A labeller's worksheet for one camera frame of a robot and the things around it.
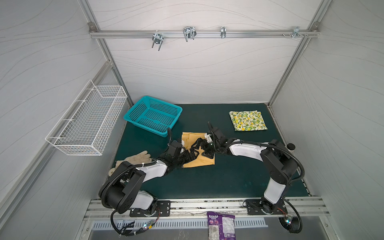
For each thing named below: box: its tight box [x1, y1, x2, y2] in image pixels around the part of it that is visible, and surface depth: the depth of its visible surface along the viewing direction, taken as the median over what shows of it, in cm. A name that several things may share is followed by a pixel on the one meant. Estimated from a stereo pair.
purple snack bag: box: [207, 211, 236, 240], surface depth 69 cm
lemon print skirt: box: [228, 110, 268, 131], surface depth 110 cm
